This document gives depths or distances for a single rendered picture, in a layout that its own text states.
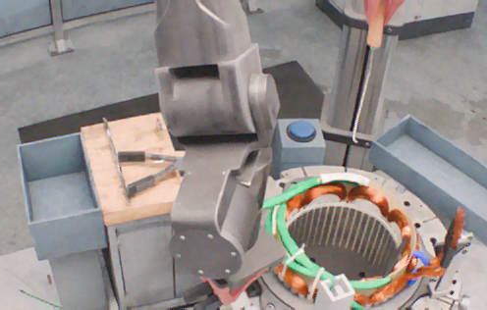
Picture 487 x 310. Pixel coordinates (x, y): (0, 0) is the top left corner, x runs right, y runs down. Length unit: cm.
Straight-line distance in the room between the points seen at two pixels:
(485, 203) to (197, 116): 66
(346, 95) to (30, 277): 67
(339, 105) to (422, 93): 182
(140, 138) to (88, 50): 214
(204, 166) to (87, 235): 46
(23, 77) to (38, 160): 199
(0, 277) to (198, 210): 79
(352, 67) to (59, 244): 60
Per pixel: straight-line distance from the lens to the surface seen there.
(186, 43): 48
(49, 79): 297
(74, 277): 105
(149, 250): 100
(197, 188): 49
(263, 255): 60
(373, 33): 78
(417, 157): 110
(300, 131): 106
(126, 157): 94
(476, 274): 129
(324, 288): 68
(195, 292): 68
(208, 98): 49
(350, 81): 120
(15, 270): 123
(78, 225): 92
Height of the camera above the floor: 173
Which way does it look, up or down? 43 degrees down
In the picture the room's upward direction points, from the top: 4 degrees clockwise
